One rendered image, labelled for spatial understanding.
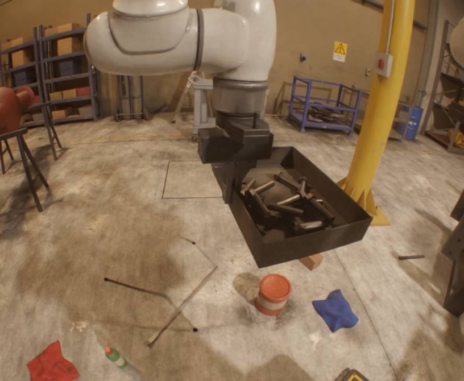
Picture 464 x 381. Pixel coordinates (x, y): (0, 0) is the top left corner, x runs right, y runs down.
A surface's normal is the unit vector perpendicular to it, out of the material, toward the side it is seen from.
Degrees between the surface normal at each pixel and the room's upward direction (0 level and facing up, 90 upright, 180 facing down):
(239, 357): 0
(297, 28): 90
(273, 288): 0
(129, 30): 108
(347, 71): 90
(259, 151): 90
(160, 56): 118
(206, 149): 90
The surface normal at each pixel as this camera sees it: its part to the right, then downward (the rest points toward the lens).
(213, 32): 0.20, 0.40
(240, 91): -0.03, 0.55
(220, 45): 0.19, 0.67
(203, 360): 0.07, -0.83
